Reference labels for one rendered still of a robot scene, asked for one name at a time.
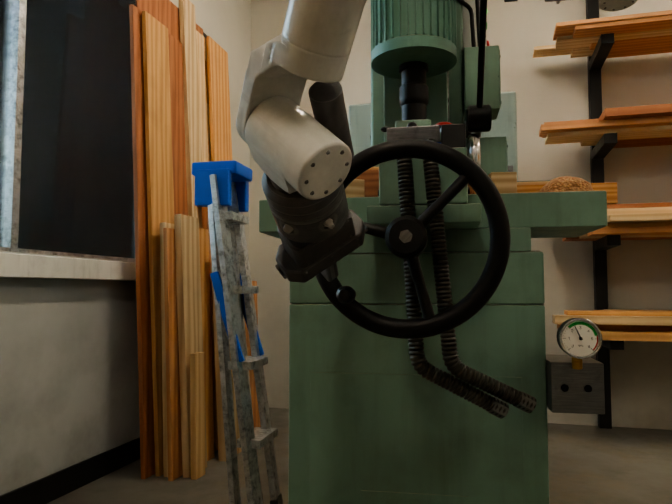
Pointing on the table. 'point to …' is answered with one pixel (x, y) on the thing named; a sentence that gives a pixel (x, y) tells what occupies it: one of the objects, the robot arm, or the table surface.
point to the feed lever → (478, 120)
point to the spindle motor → (413, 35)
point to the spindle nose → (413, 90)
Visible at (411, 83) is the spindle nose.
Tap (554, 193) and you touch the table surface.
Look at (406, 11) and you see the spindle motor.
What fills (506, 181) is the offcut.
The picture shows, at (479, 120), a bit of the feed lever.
